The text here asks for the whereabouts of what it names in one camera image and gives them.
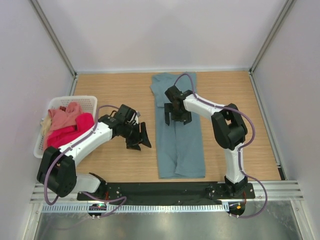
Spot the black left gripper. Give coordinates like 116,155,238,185
121,121,151,151

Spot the blue-grey t shirt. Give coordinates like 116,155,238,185
150,73,206,179

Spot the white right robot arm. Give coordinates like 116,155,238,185
164,90,248,198

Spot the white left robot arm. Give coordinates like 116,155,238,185
37,114,152,200

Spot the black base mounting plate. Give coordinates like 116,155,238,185
90,181,256,205

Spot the red t shirt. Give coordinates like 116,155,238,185
45,112,95,149

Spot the white plastic laundry basket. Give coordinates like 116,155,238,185
33,95,98,159

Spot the salmon pink t shirt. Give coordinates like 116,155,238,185
48,101,83,131

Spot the cream t shirt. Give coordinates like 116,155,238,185
40,115,52,136

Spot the right black camera box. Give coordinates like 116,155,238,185
164,85,190,104

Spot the black camera box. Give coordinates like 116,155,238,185
164,85,190,104
114,104,140,125

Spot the left black camera box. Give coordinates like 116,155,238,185
114,104,140,125

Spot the white slotted cable duct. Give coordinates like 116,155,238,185
41,202,229,213

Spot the left aluminium frame post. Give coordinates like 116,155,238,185
28,0,77,79

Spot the aluminium frame post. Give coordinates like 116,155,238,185
28,0,77,79
249,0,296,76

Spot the right aluminium frame post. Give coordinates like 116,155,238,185
249,0,296,76

